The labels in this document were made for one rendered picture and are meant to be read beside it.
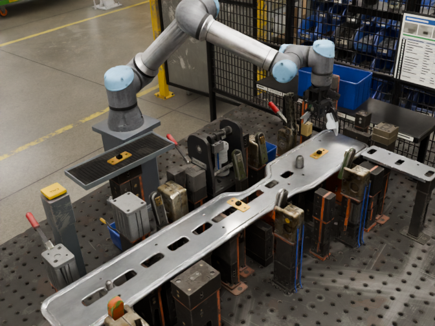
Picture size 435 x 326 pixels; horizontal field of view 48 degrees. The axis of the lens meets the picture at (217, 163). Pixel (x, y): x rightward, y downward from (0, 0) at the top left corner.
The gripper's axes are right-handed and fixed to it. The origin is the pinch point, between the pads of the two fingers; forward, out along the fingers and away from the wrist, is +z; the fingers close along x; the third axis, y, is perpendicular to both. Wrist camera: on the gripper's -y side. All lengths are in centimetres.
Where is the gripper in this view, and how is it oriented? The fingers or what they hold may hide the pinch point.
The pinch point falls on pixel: (321, 129)
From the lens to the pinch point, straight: 195.1
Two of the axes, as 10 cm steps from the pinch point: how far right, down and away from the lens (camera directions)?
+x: 6.9, 3.6, -6.2
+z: 0.5, 8.4, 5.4
